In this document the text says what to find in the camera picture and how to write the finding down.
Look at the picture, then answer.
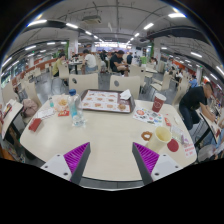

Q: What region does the clear plastic wrapper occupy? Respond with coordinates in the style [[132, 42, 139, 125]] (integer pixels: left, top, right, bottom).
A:
[[170, 124, 185, 144]]

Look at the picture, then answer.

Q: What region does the person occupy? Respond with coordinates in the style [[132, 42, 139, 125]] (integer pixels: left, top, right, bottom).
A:
[[188, 74, 199, 89], [81, 49, 99, 74], [52, 52, 67, 78], [109, 49, 129, 75], [178, 81, 218, 132]]

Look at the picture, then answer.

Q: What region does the cream yellow cup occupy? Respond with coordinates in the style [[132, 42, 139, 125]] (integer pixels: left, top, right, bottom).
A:
[[145, 126, 173, 154]]

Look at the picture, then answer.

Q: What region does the ceiling strip lights group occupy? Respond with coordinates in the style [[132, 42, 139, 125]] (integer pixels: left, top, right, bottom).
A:
[[1, 12, 224, 76]]

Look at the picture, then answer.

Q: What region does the white card red print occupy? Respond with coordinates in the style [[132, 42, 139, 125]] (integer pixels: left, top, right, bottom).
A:
[[182, 142, 198, 158]]

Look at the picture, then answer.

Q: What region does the pink backpack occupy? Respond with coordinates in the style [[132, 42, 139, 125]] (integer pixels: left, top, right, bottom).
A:
[[21, 98, 39, 118]]

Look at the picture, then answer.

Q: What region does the white paper card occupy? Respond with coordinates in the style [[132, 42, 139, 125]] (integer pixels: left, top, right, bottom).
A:
[[35, 107, 56, 120]]

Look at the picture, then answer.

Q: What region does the ceiling air conditioner unit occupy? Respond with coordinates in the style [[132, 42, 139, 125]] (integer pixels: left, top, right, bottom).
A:
[[81, 14, 103, 25]]

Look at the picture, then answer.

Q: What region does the flat round red coaster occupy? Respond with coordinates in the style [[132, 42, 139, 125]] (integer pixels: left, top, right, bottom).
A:
[[166, 138, 180, 153]]

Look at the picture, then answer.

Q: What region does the fried ring snack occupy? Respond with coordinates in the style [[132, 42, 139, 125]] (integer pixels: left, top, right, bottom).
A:
[[140, 130, 154, 142]]

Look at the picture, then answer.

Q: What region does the plastic bag with fried food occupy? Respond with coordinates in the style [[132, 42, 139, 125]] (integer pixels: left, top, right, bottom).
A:
[[53, 94, 71, 113]]

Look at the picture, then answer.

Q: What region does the beige dining chairs group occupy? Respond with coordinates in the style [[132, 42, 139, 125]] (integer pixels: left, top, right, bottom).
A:
[[19, 61, 189, 104]]

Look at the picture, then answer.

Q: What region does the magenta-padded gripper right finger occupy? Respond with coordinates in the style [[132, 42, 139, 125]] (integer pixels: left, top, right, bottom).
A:
[[131, 142, 183, 185]]

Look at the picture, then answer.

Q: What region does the dark brown food tray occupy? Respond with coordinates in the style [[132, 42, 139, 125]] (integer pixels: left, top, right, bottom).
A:
[[79, 88, 136, 115]]

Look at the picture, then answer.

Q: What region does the clear water bottle blue cap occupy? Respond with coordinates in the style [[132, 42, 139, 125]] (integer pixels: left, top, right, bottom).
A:
[[67, 88, 86, 128]]

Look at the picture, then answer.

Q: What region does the red paper cup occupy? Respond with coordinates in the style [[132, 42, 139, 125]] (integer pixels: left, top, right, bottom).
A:
[[151, 92, 167, 114]]

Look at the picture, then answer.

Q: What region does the colourful printed sticker sheet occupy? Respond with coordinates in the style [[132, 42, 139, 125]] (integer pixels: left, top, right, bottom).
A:
[[132, 107, 164, 128]]

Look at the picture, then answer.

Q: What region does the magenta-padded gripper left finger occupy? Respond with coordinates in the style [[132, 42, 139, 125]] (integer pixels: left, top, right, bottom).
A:
[[39, 141, 92, 185]]

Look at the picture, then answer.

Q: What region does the crumpled white napkin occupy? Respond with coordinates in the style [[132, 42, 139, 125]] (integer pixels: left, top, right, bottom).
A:
[[119, 89, 132, 101]]

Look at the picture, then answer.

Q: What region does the beige chair with oval hole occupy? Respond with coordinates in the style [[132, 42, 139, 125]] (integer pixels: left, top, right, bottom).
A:
[[109, 75, 141, 100], [68, 73, 100, 96]]

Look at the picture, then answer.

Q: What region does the white neighbouring dining table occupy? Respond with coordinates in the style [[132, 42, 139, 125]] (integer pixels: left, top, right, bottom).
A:
[[196, 106, 224, 144], [0, 99, 24, 140]]

